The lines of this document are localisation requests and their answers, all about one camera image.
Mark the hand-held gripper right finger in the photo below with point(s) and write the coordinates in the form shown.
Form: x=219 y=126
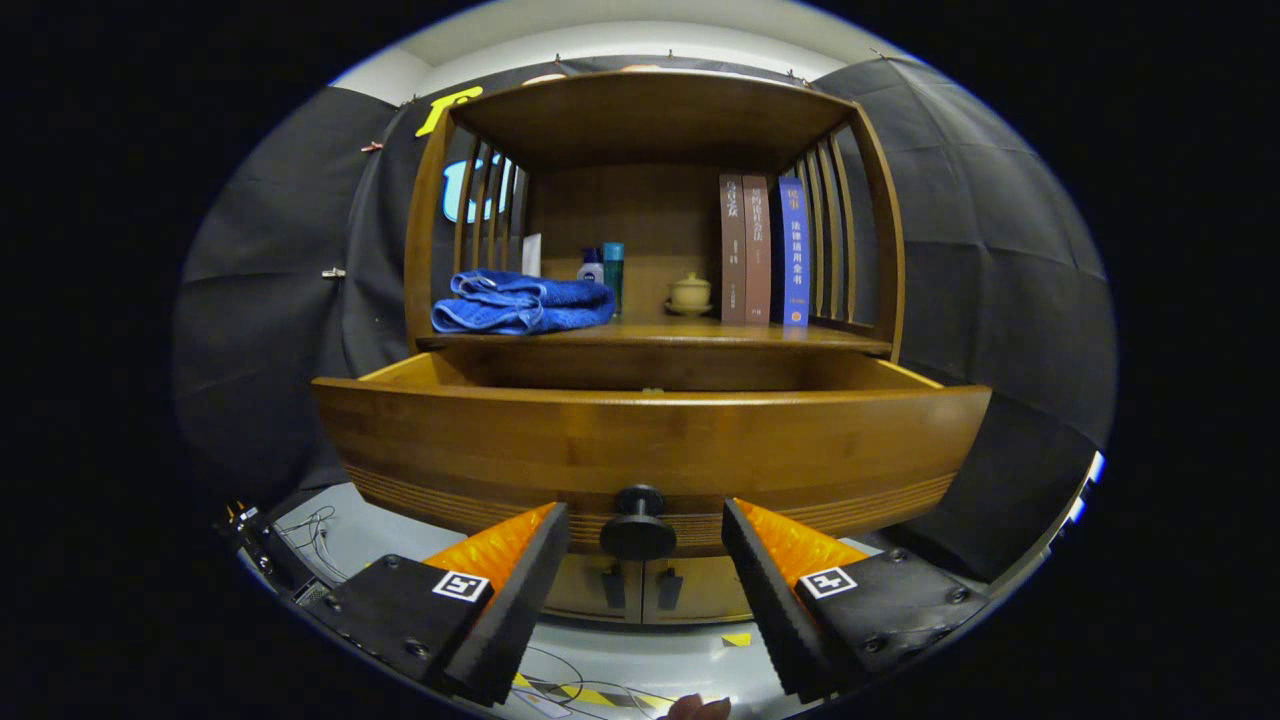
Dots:
x=780 y=610

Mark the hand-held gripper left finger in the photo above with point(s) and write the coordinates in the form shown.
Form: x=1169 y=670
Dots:
x=510 y=610

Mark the black backdrop cloth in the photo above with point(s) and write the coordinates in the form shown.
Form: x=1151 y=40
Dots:
x=260 y=330

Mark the blue book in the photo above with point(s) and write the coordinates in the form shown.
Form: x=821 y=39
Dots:
x=794 y=260

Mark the dark brown book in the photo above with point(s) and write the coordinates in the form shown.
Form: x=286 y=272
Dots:
x=733 y=260

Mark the beige lidded teacup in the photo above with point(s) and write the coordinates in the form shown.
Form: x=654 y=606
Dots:
x=690 y=293

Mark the wooden cabinet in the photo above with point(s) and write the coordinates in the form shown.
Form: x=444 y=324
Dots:
x=640 y=210

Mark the wooden drawer with black knob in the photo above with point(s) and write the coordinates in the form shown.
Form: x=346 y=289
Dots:
x=650 y=440

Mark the reddish brown book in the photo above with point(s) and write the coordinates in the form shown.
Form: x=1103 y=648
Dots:
x=757 y=260

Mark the wooden countertop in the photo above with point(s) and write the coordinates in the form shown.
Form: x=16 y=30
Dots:
x=660 y=334

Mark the teal bottle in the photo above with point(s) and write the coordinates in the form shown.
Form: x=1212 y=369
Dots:
x=613 y=275

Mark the white bottle with blue cap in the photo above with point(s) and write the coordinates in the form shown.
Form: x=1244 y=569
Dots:
x=590 y=270

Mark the folded blue towel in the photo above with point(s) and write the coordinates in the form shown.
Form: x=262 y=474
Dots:
x=520 y=305

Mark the wooden cabinet door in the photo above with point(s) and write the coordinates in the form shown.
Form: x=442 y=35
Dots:
x=585 y=590
x=710 y=595

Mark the white card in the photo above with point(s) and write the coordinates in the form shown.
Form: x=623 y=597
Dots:
x=532 y=255

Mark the small yellow tape piece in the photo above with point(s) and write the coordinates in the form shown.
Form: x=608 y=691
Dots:
x=737 y=639

